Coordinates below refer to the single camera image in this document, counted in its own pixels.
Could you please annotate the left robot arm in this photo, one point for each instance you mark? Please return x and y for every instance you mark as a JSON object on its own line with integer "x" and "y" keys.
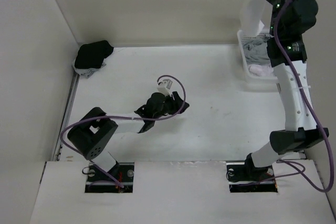
{"x": 93, "y": 132}

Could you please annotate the white tank top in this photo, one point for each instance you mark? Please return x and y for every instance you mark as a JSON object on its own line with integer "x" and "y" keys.
{"x": 250, "y": 17}

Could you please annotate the folded grey tank top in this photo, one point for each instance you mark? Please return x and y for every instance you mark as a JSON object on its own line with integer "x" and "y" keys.
{"x": 87, "y": 73}

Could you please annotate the pale pink tank top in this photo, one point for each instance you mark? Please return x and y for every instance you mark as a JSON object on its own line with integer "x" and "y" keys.
{"x": 261, "y": 70}

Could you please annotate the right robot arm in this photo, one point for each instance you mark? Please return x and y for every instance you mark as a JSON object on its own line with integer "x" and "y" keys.
{"x": 288, "y": 58}

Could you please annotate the grey tank top in basket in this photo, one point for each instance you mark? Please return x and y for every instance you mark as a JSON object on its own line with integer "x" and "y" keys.
{"x": 255, "y": 51}

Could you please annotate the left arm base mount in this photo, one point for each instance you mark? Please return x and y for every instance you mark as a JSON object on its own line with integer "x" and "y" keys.
{"x": 98, "y": 182}

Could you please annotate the folded black tank top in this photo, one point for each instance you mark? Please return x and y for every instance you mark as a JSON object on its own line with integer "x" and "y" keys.
{"x": 92, "y": 55}

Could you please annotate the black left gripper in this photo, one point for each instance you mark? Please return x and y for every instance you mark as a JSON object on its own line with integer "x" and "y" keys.
{"x": 178, "y": 103}

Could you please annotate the white plastic laundry basket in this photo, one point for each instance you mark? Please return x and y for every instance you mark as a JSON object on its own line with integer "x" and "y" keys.
{"x": 242, "y": 38}

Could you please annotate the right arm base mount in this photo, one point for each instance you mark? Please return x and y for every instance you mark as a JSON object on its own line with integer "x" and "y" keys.
{"x": 243, "y": 180}

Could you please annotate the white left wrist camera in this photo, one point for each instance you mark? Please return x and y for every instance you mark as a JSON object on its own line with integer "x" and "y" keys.
{"x": 164, "y": 87}

